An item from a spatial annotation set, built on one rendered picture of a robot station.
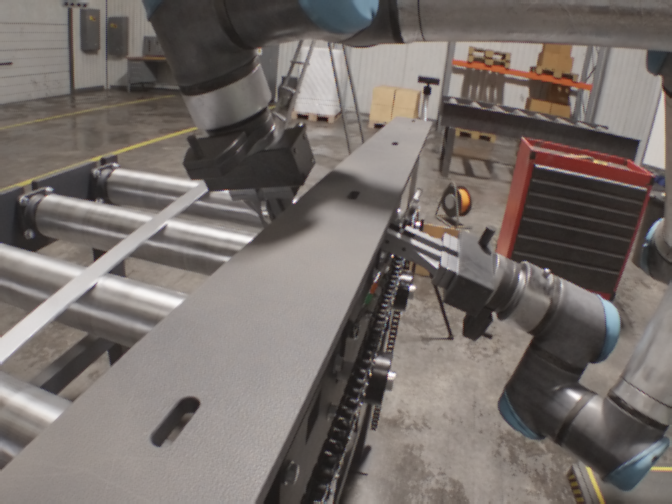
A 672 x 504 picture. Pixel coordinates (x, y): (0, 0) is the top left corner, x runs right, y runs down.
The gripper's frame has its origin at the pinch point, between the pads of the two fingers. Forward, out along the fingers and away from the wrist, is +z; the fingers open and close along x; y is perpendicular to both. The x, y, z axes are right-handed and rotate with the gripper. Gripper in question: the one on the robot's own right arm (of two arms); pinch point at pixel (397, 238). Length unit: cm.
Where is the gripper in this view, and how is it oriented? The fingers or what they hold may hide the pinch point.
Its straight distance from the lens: 63.4
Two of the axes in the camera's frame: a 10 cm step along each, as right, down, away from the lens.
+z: -9.1, -4.1, 0.5
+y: 3.2, -7.9, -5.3
